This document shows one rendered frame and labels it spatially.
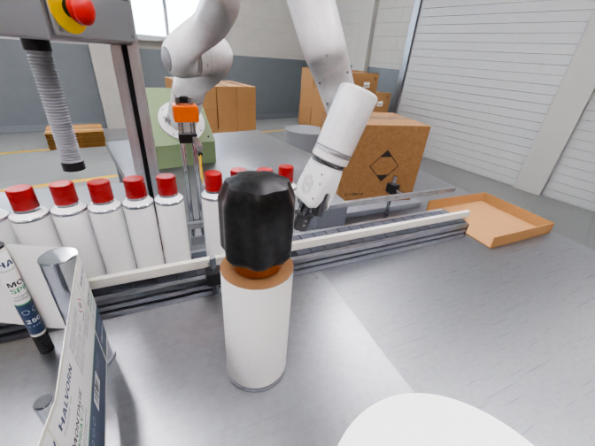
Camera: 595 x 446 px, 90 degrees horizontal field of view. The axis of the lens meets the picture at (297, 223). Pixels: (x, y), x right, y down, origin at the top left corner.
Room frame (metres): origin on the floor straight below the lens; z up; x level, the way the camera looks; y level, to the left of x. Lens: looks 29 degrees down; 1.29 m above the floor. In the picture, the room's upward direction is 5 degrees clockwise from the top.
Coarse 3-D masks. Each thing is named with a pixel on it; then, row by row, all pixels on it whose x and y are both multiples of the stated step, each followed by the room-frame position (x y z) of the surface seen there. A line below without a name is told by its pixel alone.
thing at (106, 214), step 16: (96, 192) 0.44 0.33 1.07; (96, 208) 0.43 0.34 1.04; (112, 208) 0.44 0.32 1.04; (96, 224) 0.43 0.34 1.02; (112, 224) 0.44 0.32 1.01; (112, 240) 0.43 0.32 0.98; (128, 240) 0.46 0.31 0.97; (112, 256) 0.43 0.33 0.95; (128, 256) 0.45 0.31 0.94; (112, 272) 0.43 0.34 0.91
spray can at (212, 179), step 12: (216, 180) 0.52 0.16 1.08; (204, 192) 0.53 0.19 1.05; (216, 192) 0.52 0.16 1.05; (204, 204) 0.52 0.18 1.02; (216, 204) 0.51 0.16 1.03; (204, 216) 0.52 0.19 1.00; (216, 216) 0.51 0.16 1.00; (216, 228) 0.51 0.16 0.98; (216, 240) 0.51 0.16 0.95; (216, 252) 0.51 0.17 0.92
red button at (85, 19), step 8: (64, 0) 0.47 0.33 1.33; (72, 0) 0.46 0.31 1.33; (80, 0) 0.46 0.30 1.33; (88, 0) 0.48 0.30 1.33; (64, 8) 0.47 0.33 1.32; (72, 8) 0.46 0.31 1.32; (80, 8) 0.46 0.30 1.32; (88, 8) 0.47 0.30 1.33; (72, 16) 0.46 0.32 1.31; (80, 16) 0.46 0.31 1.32; (88, 16) 0.47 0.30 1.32; (80, 24) 0.47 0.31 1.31; (88, 24) 0.47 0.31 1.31
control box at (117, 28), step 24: (0, 0) 0.45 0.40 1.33; (24, 0) 0.45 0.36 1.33; (48, 0) 0.45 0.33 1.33; (96, 0) 0.53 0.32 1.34; (120, 0) 0.58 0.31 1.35; (0, 24) 0.45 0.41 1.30; (24, 24) 0.45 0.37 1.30; (48, 24) 0.45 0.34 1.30; (72, 24) 0.48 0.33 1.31; (96, 24) 0.52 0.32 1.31; (120, 24) 0.57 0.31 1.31
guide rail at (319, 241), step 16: (400, 224) 0.71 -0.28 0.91; (416, 224) 0.74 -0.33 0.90; (304, 240) 0.59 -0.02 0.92; (320, 240) 0.60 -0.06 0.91; (336, 240) 0.62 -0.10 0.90; (224, 256) 0.50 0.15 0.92; (128, 272) 0.43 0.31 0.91; (144, 272) 0.44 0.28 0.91; (160, 272) 0.45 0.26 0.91; (176, 272) 0.46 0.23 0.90
